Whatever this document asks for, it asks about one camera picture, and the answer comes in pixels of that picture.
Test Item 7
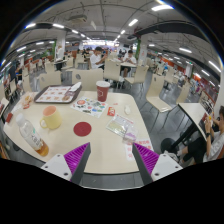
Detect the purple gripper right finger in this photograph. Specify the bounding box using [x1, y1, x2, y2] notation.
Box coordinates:
[131, 142, 184, 186]

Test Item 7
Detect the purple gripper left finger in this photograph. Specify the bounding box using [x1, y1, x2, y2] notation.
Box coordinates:
[40, 142, 92, 185]

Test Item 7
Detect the white red printed leaflet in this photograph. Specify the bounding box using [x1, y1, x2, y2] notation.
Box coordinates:
[125, 138, 153, 161]

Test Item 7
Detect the red round coaster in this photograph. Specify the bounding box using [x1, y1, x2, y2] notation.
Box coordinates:
[73, 122, 92, 137]

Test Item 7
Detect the plastic wrapped card pack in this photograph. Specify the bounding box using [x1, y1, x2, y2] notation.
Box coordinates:
[106, 114, 138, 143]

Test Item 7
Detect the yellow ceramic mug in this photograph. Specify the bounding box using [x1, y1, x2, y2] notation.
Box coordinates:
[40, 106, 62, 130]

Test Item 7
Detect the seated person at right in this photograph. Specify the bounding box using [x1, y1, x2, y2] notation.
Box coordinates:
[177, 106, 224, 165]

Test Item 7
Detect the small white wrapped item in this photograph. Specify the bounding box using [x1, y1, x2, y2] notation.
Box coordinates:
[124, 105, 131, 115]

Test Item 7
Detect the colourful sticker sheet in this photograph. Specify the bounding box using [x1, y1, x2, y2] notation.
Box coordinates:
[71, 96, 108, 118]

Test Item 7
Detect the clear plastic tea bottle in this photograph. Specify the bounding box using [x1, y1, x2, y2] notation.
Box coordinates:
[16, 113, 49, 156]

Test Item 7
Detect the small red card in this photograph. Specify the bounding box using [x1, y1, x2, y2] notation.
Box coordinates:
[107, 107, 115, 116]

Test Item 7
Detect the beige chair right aisle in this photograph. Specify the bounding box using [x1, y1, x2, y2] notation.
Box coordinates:
[146, 74, 172, 116]

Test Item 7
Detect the white side table right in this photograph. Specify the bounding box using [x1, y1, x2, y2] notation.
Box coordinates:
[169, 103, 206, 151]

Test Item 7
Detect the dark serving tray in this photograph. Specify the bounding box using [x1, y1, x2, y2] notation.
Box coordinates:
[34, 85, 82, 104]

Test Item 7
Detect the red paper cup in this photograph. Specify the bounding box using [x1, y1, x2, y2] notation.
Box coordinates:
[96, 81, 110, 102]

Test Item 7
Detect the beige chair behind table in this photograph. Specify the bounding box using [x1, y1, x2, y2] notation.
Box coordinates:
[72, 68, 103, 91]

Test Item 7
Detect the beige chair left back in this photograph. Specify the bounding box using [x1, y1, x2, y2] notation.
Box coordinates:
[39, 71, 61, 90]

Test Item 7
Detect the person in white shirt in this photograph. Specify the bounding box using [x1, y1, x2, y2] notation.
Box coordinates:
[90, 47, 107, 69]

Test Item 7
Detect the seated person in background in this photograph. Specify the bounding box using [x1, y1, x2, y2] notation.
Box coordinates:
[121, 50, 136, 77]

